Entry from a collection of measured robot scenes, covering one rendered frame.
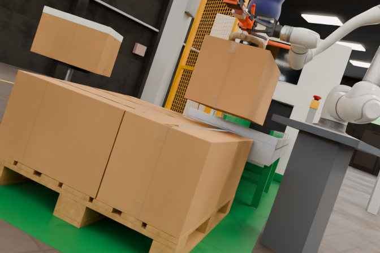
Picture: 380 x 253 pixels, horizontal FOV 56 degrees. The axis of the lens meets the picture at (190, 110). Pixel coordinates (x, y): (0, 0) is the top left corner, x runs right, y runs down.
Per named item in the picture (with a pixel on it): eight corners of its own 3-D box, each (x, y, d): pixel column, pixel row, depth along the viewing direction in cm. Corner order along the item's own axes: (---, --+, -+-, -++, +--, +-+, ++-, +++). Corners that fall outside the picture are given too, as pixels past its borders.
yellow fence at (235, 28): (147, 145, 419) (206, -28, 412) (155, 147, 425) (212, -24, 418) (186, 171, 347) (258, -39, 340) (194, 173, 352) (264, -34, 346)
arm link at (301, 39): (289, 34, 196) (286, 51, 207) (318, 41, 192) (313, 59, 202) (295, 21, 202) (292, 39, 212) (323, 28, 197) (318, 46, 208)
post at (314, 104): (273, 209, 311) (311, 99, 308) (281, 212, 309) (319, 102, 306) (272, 210, 305) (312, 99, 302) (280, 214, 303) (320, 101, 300)
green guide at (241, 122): (241, 125, 497) (244, 118, 497) (249, 127, 494) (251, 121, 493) (214, 120, 345) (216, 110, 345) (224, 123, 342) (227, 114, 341)
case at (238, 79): (211, 108, 271) (229, 58, 271) (262, 125, 257) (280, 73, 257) (184, 97, 215) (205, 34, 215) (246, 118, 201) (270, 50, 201)
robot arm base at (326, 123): (348, 138, 218) (352, 129, 218) (343, 134, 199) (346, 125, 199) (319, 128, 227) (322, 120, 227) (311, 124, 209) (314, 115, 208)
